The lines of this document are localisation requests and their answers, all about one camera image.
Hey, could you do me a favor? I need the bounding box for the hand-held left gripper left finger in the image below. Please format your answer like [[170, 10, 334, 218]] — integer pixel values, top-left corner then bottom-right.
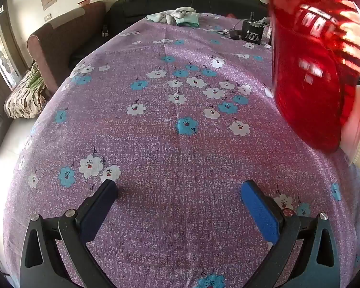
[[19, 179, 119, 288]]

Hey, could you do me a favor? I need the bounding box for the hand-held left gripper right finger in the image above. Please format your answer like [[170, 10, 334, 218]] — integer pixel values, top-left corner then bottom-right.
[[241, 180, 341, 288]]

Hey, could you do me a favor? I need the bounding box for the red bowl white inside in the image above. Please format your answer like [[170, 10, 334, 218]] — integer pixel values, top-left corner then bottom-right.
[[267, 0, 360, 153]]

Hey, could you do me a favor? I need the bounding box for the purple floral tablecloth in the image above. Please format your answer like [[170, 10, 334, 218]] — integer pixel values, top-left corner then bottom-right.
[[3, 12, 360, 288]]

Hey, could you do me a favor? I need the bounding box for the brown armchair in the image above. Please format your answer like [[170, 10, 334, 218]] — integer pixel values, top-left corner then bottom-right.
[[27, 1, 107, 96]]

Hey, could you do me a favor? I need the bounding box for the black battery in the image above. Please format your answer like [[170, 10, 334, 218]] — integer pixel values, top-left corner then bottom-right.
[[241, 19, 261, 45]]

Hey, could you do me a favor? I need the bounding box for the wooden glazed door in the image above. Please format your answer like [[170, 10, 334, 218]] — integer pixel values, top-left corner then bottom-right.
[[0, 24, 21, 90]]

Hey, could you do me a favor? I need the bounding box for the black sofa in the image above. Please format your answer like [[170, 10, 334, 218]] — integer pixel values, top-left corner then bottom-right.
[[69, 0, 269, 66]]

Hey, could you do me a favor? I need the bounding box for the teal cloth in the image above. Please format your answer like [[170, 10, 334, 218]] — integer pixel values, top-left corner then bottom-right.
[[174, 16, 200, 27]]

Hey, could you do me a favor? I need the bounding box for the grey white cloth pile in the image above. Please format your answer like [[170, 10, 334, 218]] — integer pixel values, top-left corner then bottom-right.
[[146, 6, 198, 26]]

